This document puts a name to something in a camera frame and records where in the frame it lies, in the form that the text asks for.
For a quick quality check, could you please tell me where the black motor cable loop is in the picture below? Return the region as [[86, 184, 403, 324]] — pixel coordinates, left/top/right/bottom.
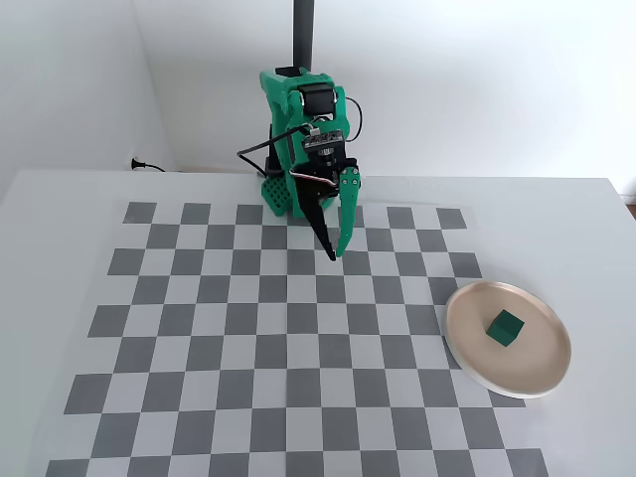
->
[[344, 95, 365, 144]]

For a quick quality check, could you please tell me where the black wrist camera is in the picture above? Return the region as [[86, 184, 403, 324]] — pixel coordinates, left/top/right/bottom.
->
[[302, 127, 346, 152]]

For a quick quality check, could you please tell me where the dark green dice cube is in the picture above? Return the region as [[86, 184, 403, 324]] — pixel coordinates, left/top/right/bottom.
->
[[485, 308, 527, 349]]

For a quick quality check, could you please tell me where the black vertical pole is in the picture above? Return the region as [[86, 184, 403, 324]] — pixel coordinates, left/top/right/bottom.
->
[[292, 0, 316, 71]]

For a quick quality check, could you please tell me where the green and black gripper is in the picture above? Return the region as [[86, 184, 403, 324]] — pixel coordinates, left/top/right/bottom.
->
[[291, 145, 362, 262]]

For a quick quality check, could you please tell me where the black wall plug with cord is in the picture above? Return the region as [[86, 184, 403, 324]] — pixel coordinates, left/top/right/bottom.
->
[[129, 156, 168, 174]]

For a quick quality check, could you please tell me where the grey white checkerboard mat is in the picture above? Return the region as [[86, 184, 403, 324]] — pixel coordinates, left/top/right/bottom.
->
[[47, 200, 551, 477]]

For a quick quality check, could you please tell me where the beige round plate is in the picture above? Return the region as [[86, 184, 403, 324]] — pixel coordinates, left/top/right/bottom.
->
[[444, 279, 572, 399]]

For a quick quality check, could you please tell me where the black camera cable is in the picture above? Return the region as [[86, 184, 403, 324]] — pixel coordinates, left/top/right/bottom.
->
[[236, 125, 305, 179]]

